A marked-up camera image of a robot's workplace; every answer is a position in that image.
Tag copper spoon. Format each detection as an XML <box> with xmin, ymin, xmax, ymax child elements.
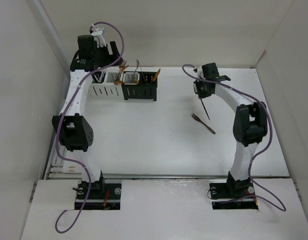
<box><xmin>114</xmin><ymin>79</ymin><xmax>124</xmax><ymax>85</ymax></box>

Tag copper fork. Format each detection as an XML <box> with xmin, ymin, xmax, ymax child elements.
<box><xmin>116</xmin><ymin>60</ymin><xmax>127</xmax><ymax>81</ymax></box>

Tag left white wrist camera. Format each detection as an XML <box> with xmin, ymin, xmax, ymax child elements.
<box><xmin>91</xmin><ymin>27</ymin><xmax>106</xmax><ymax>48</ymax></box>

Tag gold knife black handle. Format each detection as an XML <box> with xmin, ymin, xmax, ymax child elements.
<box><xmin>149</xmin><ymin>69</ymin><xmax>161</xmax><ymax>85</ymax></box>

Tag white utensil container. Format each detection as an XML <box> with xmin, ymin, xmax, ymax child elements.
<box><xmin>89</xmin><ymin>71</ymin><xmax>124</xmax><ymax>100</ymax></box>

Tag black utensil container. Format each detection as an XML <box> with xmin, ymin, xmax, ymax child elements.
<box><xmin>122</xmin><ymin>71</ymin><xmax>158</xmax><ymax>101</ymax></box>

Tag dark steel fork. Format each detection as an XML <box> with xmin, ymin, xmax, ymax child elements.
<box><xmin>200</xmin><ymin>98</ymin><xmax>210</xmax><ymax>121</ymax></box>

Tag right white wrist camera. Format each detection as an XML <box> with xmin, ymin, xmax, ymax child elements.
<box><xmin>193</xmin><ymin>66</ymin><xmax>204</xmax><ymax>79</ymax></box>

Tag aluminium rail front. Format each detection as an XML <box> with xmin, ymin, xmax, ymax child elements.
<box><xmin>103</xmin><ymin>174</ymin><xmax>272</xmax><ymax>181</ymax></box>

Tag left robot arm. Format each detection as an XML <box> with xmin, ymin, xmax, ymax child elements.
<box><xmin>52</xmin><ymin>33</ymin><xmax>122</xmax><ymax>199</ymax></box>

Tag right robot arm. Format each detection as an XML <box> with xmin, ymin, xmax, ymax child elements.
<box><xmin>194</xmin><ymin>63</ymin><xmax>267</xmax><ymax>200</ymax></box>

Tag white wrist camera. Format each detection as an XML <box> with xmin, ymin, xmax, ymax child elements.
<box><xmin>91</xmin><ymin>27</ymin><xmax>106</xmax><ymax>48</ymax></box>
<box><xmin>193</xmin><ymin>66</ymin><xmax>204</xmax><ymax>79</ymax></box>

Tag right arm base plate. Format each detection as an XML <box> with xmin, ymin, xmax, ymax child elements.
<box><xmin>209</xmin><ymin>182</ymin><xmax>258</xmax><ymax>210</ymax></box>

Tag gold fork green handle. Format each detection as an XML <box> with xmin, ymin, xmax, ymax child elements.
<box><xmin>119</xmin><ymin>61</ymin><xmax>129</xmax><ymax>75</ymax></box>

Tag gold fork dark handle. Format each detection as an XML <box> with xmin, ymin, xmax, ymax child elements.
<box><xmin>191</xmin><ymin>113</ymin><xmax>216</xmax><ymax>135</ymax></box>

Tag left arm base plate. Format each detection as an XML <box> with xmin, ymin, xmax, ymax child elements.
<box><xmin>73</xmin><ymin>181</ymin><xmax>122</xmax><ymax>211</ymax></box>

